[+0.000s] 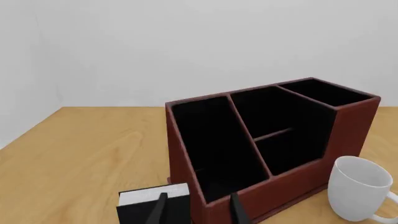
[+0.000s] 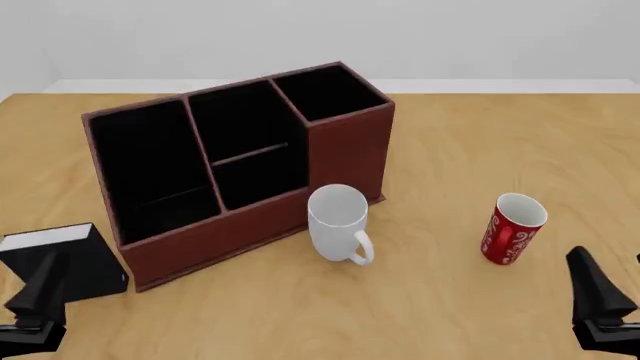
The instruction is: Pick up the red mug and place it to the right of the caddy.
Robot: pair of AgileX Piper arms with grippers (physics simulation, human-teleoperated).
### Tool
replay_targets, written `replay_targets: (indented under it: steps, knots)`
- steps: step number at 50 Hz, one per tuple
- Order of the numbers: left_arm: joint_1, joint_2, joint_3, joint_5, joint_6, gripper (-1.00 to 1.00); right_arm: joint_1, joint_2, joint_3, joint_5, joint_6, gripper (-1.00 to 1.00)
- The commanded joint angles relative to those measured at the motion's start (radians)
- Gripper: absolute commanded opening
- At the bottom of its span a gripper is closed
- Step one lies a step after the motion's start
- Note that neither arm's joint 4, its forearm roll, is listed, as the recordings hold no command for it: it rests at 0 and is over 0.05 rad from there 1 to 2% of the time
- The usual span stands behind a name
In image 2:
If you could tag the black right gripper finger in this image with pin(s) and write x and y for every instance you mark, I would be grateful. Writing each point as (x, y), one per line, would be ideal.
(595, 288)

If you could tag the black book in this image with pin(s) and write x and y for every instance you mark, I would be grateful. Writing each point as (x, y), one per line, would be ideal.
(95, 266)

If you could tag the red-brown desk caddy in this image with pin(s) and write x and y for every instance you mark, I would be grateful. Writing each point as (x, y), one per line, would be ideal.
(345, 150)

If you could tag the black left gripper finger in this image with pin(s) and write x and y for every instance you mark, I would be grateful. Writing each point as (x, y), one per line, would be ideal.
(42, 285)

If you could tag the white mug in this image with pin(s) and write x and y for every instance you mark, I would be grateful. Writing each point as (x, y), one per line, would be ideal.
(332, 232)

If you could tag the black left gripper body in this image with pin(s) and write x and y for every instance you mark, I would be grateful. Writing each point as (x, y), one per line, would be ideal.
(30, 337)

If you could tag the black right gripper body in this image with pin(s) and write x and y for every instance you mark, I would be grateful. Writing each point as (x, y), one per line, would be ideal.
(607, 335)

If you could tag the red patterned mug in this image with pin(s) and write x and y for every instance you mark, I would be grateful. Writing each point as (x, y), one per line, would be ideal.
(505, 243)

